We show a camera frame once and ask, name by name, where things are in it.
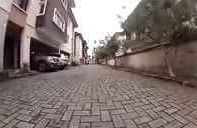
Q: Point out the brown and white building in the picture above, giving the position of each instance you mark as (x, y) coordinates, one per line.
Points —
(85, 50)

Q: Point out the grey brick paved road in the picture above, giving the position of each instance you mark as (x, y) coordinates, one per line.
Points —
(96, 93)

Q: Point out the grey concrete kerb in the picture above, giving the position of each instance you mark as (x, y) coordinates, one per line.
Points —
(172, 79)
(6, 76)

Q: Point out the grey-brown building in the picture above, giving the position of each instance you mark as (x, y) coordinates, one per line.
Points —
(47, 16)

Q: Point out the dark car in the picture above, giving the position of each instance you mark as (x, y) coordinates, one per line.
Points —
(46, 62)

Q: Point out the green leafy tree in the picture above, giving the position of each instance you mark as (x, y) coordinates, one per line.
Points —
(99, 51)
(113, 46)
(168, 63)

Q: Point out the long pale boundary wall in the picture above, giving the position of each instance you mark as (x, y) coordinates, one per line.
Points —
(142, 60)

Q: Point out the white building with dark roof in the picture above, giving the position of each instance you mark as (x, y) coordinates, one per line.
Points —
(121, 50)

